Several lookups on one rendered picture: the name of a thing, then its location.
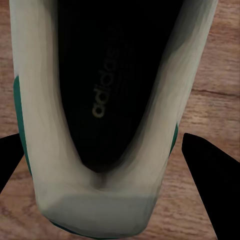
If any gym shoe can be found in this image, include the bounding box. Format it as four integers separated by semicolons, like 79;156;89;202
9;0;218;240

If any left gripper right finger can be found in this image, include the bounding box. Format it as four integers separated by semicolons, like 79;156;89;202
181;133;240;240

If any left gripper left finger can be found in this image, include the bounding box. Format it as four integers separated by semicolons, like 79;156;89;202
0;133;25;193

